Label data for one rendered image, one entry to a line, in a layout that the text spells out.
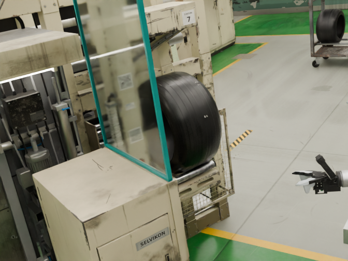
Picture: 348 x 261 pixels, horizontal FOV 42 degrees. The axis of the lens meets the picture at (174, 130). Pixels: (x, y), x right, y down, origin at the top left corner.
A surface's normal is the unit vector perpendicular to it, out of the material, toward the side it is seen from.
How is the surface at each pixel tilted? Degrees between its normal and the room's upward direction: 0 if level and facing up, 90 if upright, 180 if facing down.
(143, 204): 90
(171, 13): 90
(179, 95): 40
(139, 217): 90
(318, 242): 0
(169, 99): 55
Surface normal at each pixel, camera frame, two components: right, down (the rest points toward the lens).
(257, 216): -0.15, -0.92
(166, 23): 0.56, 0.22
